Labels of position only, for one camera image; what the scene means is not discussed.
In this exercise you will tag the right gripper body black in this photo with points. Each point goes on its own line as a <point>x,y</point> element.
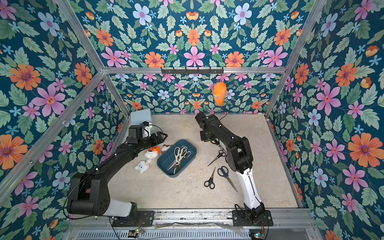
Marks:
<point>207,135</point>

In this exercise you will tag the light blue box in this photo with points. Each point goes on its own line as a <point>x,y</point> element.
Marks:
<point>139,117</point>

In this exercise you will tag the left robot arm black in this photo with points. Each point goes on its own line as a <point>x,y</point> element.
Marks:
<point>89,193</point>

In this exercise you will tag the black scissors top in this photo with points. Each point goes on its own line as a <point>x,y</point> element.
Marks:
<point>217,143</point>

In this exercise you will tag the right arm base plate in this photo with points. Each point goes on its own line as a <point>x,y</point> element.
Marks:
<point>243,218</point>

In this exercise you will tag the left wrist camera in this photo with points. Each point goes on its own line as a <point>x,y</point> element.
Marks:
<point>139,131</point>

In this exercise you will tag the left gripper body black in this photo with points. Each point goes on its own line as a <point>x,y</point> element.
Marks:
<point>152,140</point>

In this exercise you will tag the blue handled scissors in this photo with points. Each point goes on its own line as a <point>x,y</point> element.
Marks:
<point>224,172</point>

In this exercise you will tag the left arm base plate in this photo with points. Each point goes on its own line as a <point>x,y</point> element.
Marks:
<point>135,219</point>

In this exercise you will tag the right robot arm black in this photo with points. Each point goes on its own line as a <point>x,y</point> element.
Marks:
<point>239,158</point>

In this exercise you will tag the teal storage box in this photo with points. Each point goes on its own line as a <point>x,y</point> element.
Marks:
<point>168,157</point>

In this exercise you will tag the brown white plush toy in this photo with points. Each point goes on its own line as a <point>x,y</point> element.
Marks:
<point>164,148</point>

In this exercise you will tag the small dark scissors middle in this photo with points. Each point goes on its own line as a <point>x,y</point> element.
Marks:
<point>220,154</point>

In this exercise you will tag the tiger plush toy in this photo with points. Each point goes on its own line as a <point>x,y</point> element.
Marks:
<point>152,153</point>

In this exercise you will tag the beige kitchen scissors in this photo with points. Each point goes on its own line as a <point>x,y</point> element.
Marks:
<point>184,150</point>

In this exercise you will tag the black hook rail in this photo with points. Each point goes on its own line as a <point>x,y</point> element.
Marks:
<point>187,71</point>

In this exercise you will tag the pink scissors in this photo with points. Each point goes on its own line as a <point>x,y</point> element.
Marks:
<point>177,153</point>

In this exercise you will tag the small black scissors bottom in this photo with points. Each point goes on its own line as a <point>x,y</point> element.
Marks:
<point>210,182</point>

